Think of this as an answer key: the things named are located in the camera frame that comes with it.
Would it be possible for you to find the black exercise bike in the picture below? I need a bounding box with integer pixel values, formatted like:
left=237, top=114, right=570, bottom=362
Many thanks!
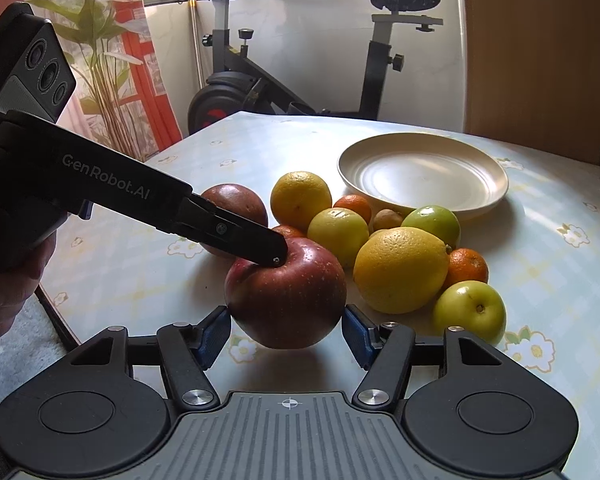
left=159, top=0, right=444, bottom=136

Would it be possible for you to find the orange-yellow orange far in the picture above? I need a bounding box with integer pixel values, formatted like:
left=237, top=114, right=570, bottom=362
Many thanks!
left=270, top=171, right=332, bottom=232

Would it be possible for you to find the floral tablecloth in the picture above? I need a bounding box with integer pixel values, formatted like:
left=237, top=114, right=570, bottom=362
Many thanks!
left=42, top=113, right=600, bottom=479

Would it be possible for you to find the person's left hand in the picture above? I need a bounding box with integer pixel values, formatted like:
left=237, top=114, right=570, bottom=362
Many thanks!
left=0, top=233, right=56, bottom=337

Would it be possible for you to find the green potted plant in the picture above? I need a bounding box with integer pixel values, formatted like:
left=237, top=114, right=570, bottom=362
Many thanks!
left=29, top=0, right=148, bottom=160

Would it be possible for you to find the small tangerine hidden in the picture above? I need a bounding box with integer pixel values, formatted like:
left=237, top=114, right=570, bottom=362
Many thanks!
left=273, top=224, right=306, bottom=238

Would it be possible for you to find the green apple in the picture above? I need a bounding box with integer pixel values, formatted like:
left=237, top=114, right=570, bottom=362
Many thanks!
left=402, top=205, right=462, bottom=249

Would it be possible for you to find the small tangerine right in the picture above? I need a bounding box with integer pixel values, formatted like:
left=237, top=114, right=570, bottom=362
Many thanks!
left=442, top=248, right=489, bottom=290

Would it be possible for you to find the dark red-brown apple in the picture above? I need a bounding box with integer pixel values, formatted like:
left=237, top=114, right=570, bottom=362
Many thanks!
left=199, top=182, right=270, bottom=260

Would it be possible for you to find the cream round plate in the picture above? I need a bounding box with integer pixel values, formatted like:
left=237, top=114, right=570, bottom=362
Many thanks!
left=338, top=132, right=509, bottom=220

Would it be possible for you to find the large yellow orange near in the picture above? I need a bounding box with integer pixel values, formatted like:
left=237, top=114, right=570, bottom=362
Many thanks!
left=353, top=226, right=449, bottom=314

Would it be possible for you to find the wooden board headboard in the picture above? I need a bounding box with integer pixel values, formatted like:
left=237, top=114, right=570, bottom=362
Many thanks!
left=464, top=0, right=600, bottom=164

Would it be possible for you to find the small tangerine by plate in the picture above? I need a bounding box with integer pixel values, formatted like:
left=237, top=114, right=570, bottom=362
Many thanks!
left=334, top=194, right=373, bottom=224

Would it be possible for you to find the yellow-green round fruit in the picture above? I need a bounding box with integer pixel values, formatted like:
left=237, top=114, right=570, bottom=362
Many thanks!
left=308, top=207, right=370, bottom=269

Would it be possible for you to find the red patterned curtain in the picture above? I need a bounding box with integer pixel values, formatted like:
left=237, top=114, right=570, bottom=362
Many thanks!
left=110, top=0, right=182, bottom=160

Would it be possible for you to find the small brown fruit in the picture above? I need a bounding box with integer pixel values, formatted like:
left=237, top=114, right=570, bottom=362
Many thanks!
left=370, top=208, right=404, bottom=232

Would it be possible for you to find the green-yellow apple near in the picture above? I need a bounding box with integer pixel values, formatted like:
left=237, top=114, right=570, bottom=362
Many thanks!
left=431, top=281, right=506, bottom=346

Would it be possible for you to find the large red apple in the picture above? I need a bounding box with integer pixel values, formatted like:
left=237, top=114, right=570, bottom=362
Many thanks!
left=224, top=237, right=347, bottom=350

